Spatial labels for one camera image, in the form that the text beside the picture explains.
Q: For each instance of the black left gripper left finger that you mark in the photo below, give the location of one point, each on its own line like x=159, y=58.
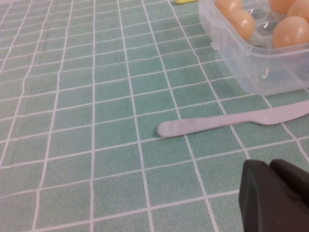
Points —
x=260, y=205

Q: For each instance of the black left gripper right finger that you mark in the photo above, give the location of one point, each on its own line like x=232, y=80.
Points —
x=294, y=181

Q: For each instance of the clear plastic egg box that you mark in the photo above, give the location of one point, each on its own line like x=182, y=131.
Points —
x=253, y=67

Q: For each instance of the tan egg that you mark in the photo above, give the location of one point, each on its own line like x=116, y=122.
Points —
x=300, y=12
x=228, y=4
x=281, y=4
x=242, y=24
x=288, y=33

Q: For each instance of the pink plastic knife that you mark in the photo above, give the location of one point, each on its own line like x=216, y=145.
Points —
x=217, y=122

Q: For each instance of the green checked tablecloth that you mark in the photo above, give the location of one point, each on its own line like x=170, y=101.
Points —
x=96, y=120

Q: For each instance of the yellow plastic knife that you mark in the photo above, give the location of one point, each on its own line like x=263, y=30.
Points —
x=186, y=1

